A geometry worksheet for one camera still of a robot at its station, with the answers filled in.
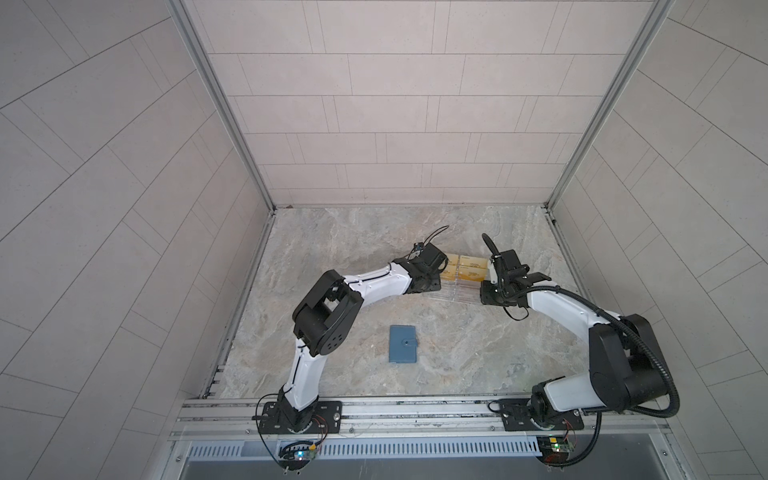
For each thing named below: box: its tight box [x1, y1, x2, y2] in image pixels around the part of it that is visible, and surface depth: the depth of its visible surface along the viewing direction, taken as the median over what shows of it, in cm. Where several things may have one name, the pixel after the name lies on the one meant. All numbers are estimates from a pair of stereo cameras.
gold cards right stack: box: [458, 255, 488, 281], surface depth 91 cm
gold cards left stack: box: [440, 253, 459, 281], surface depth 93 cm
